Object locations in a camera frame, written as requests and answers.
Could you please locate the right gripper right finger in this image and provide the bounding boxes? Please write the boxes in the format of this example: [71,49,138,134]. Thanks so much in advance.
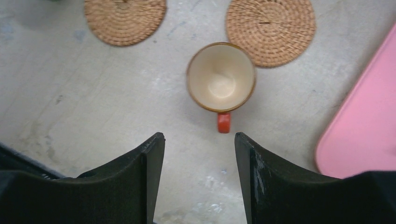
[234,132,396,224]

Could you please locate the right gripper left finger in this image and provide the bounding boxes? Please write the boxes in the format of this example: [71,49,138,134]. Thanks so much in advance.
[0,133,165,224]

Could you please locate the copper teacup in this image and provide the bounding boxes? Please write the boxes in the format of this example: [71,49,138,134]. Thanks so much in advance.
[186,42,257,133]

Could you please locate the woven rattan coaster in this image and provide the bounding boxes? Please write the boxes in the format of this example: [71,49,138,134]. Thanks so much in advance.
[225,0,317,68]
[84,0,167,46]

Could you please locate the pink serving tray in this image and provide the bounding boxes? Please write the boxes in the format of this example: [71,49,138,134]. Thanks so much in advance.
[315,28,396,178]

